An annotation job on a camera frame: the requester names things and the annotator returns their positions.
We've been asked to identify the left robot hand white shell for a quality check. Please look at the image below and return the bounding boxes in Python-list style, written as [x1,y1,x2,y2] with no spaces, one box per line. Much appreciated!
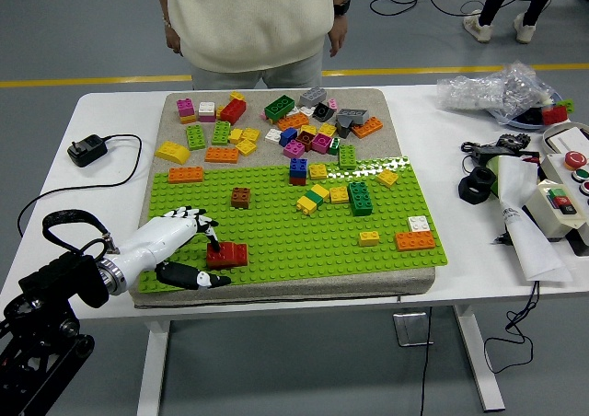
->
[109,205,233,294]

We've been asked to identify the person's right hand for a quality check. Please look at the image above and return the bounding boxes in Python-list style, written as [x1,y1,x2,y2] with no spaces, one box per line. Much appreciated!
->
[164,17,184,56]

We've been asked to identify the person's left hand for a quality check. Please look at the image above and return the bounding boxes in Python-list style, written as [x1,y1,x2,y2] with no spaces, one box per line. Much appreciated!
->
[328,16,348,59]

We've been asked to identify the red curved brick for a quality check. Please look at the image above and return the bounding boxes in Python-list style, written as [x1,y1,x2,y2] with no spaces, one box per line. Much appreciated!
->
[205,241,237,265]

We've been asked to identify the orange long brick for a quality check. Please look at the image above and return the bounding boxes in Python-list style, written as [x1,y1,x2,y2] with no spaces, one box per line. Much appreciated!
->
[204,146,241,165]
[351,116,385,141]
[394,230,437,253]
[167,166,205,185]
[276,112,311,133]

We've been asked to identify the black slope brick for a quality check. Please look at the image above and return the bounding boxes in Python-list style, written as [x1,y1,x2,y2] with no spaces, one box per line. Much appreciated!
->
[312,102,337,123]

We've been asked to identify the grey slope brick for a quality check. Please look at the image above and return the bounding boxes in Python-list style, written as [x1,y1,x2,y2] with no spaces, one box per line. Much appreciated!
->
[335,108,371,128]

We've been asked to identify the yellow curved brick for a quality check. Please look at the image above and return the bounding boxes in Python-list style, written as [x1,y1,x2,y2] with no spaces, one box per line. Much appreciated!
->
[154,140,191,166]

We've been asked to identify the dark green long brick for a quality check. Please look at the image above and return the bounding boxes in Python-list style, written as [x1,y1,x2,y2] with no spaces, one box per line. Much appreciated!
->
[263,94,297,124]

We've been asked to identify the brown brick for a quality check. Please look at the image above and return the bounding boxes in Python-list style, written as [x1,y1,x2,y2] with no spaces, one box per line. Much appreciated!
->
[230,186,252,211]

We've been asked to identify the red long brick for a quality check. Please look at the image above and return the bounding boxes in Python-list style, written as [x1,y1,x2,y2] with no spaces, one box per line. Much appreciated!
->
[220,98,248,126]

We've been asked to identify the dark red brick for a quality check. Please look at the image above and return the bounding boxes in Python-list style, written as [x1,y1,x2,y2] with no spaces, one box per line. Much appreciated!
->
[294,130,317,153]

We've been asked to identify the dark green tall brick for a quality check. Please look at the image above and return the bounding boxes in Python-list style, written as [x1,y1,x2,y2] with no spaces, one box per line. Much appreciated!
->
[347,180,375,218]

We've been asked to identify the white table leg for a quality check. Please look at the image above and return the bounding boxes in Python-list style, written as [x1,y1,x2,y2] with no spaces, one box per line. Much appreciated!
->
[136,319,172,416]
[452,304,506,413]

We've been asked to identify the green studded baseplate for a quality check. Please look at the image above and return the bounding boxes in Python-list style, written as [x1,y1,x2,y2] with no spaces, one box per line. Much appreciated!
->
[136,156,450,295]

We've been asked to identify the clear bubble wrap bag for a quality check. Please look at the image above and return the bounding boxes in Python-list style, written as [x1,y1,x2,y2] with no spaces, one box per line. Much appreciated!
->
[437,61,561,123]

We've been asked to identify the black power adapter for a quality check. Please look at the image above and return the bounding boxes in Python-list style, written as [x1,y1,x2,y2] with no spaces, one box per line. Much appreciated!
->
[461,141,540,165]

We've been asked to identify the large black nut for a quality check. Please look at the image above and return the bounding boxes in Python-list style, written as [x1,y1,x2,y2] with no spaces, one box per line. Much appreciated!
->
[457,166,499,204]

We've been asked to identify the black gear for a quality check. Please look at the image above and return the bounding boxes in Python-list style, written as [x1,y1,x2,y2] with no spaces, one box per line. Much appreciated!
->
[497,132,531,151]

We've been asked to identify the blue-rimmed bowl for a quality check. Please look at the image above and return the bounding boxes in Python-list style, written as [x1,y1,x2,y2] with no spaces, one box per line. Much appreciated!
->
[488,91,566,133]

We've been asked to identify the green sheet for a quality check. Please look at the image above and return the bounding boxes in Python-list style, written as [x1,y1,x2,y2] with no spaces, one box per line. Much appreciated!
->
[486,155,503,197]

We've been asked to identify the white rounded device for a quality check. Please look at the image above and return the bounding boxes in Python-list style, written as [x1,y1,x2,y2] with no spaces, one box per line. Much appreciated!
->
[541,120,589,156]

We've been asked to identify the control box with red button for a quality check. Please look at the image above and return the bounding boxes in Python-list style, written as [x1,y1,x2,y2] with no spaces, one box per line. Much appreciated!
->
[537,150,589,197]

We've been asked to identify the white paper sheet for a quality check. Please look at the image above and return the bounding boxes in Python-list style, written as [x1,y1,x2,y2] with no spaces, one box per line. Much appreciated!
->
[497,155,574,283]

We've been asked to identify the black plug cord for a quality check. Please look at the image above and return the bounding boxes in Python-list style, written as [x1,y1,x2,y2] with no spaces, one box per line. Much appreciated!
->
[17,133,144,239]

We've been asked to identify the black wall plug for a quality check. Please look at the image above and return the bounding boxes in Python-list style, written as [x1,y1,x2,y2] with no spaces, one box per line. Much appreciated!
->
[66,133,110,168]

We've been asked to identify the white switch box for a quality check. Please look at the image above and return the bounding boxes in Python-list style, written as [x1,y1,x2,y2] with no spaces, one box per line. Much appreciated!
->
[524,179,589,243]

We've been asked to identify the metal bracket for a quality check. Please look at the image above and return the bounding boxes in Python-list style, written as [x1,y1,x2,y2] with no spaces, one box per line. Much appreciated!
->
[391,311,435,348]

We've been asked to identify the black hanging cable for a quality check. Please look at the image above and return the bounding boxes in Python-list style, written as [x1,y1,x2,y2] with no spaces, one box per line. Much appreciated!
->
[482,279,541,375]
[419,306,434,416]

